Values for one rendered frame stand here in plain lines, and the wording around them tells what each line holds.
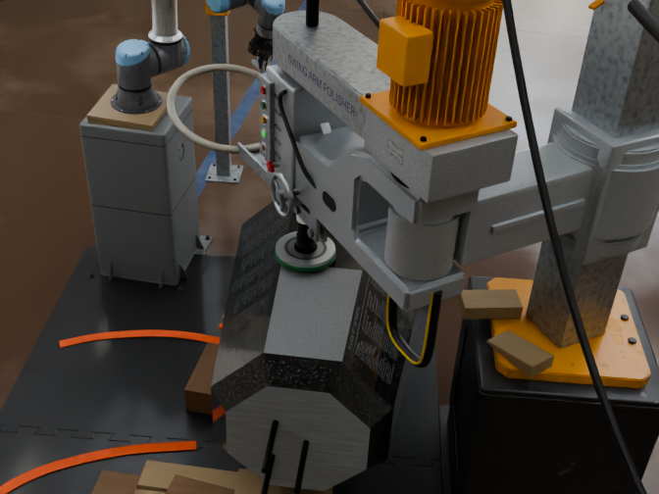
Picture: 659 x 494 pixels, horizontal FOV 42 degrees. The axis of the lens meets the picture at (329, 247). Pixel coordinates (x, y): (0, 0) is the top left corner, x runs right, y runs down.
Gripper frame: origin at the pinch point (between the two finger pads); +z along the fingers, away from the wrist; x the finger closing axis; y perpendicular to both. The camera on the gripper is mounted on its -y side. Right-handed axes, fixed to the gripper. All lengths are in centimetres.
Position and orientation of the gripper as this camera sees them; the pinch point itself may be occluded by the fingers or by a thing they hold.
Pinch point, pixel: (263, 72)
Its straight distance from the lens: 360.8
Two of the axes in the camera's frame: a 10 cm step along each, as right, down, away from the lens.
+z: -2.2, 5.5, 8.0
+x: -5.5, 6.1, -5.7
